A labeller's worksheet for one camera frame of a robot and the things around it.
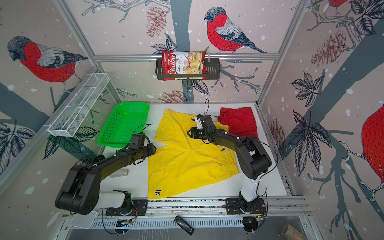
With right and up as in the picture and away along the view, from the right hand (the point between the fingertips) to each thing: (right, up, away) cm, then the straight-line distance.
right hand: (187, 135), depth 93 cm
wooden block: (+47, -39, -29) cm, 67 cm away
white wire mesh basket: (-57, +14, -18) cm, 61 cm away
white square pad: (-47, -37, -24) cm, 64 cm away
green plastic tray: (-48, +9, +19) cm, 53 cm away
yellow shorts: (-1, -16, -4) cm, 16 cm away
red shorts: (+39, +8, +15) cm, 42 cm away
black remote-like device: (-2, -36, -26) cm, 45 cm away
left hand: (-21, -8, -2) cm, 23 cm away
